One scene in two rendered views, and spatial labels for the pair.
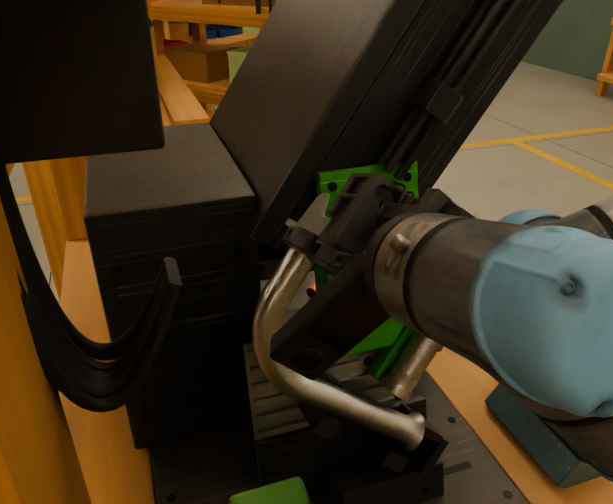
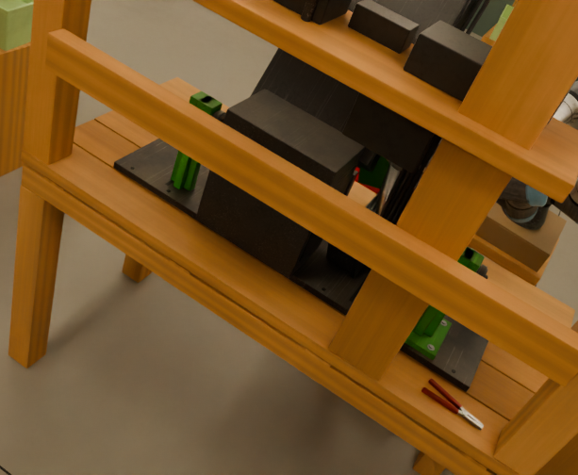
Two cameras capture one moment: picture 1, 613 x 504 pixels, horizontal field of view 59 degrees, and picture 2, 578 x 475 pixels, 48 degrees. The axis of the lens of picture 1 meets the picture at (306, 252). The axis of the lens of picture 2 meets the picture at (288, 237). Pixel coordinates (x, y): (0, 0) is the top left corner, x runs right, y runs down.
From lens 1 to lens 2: 140 cm
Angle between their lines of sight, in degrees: 47
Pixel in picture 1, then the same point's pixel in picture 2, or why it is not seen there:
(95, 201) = (325, 162)
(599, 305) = not seen: hidden behind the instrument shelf
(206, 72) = not seen: outside the picture
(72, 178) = (64, 113)
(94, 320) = (165, 222)
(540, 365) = (542, 199)
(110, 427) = (256, 275)
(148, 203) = (343, 159)
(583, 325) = not seen: hidden behind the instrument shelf
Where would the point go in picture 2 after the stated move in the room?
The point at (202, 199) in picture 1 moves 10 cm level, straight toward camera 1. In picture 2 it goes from (355, 153) to (389, 175)
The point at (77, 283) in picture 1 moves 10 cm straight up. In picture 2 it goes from (113, 200) to (119, 170)
